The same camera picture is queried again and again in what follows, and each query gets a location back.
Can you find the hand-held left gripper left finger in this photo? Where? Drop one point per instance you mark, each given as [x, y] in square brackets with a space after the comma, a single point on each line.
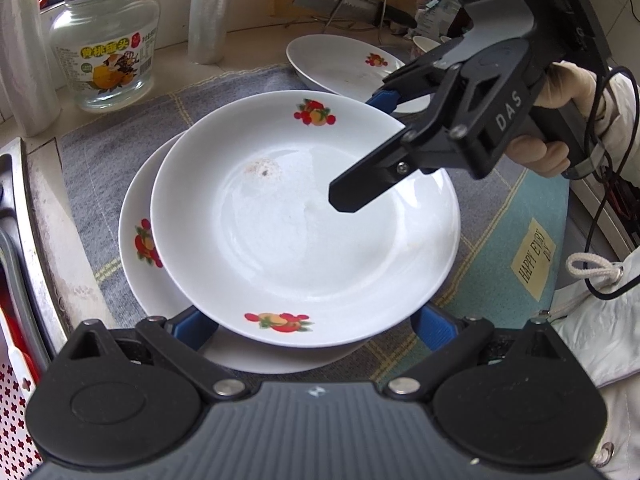
[192, 329]

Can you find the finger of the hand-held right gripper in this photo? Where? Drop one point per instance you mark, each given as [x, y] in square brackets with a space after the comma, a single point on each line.
[386, 101]
[365, 185]

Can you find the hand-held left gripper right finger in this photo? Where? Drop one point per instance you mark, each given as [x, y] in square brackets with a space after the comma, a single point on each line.
[434, 326]

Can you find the white fruit print plate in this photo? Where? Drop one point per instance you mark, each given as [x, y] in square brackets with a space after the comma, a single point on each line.
[335, 67]

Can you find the white bowl with pink flowers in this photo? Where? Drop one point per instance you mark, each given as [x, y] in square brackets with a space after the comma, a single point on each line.
[425, 47]

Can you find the white plate with large stain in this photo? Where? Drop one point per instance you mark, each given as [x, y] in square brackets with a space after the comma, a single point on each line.
[142, 285]

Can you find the white plate with small spot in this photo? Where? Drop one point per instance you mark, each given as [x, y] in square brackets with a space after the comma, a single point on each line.
[280, 260]

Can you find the person's right forearm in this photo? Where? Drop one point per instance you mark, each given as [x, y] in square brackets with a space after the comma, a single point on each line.
[622, 120]

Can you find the person's right hand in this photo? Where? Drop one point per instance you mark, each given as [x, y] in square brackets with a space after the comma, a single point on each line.
[570, 85]

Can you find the plastic bags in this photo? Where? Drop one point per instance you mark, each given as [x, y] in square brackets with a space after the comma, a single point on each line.
[440, 15]

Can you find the grey and blue checked towel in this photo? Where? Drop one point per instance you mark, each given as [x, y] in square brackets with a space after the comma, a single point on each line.
[500, 240]

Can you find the white jacket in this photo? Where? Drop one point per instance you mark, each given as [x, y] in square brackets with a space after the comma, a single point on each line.
[610, 340]

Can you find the steel sink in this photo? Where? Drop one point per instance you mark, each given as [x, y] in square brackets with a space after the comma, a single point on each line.
[30, 240]

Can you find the white colander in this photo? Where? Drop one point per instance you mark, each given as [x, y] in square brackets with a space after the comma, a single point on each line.
[17, 410]

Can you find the clear cling film roll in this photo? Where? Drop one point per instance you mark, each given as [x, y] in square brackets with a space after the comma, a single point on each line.
[212, 10]

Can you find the grey draining tray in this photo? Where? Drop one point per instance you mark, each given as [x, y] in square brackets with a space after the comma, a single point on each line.
[10, 255]

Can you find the glass jar with yellow lid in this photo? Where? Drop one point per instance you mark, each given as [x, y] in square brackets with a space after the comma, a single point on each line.
[100, 25]

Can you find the white plastic bag roll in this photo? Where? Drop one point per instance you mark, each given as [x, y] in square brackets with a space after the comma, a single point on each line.
[25, 60]

